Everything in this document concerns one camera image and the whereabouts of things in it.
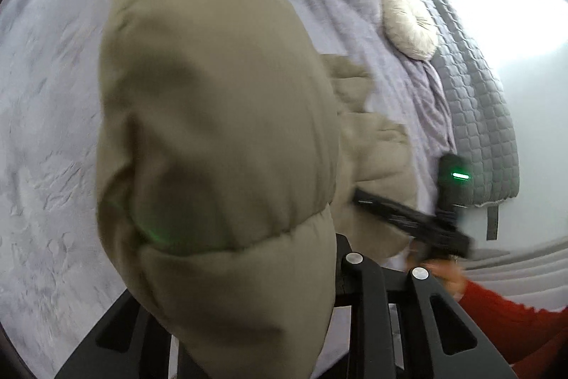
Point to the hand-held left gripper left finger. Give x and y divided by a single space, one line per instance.
151 357

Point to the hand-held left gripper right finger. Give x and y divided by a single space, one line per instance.
368 317

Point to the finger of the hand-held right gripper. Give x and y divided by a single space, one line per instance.
390 212

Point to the khaki puffer jacket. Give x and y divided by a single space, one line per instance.
213 130

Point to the person's red-sleeved right forearm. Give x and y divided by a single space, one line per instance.
510 321

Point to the person's right hand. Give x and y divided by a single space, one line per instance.
448 279

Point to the grey quilted mattress cover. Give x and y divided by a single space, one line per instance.
470 95

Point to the round cream pillow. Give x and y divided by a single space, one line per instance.
408 24

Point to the lavender fleece blanket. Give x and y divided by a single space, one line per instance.
49 117

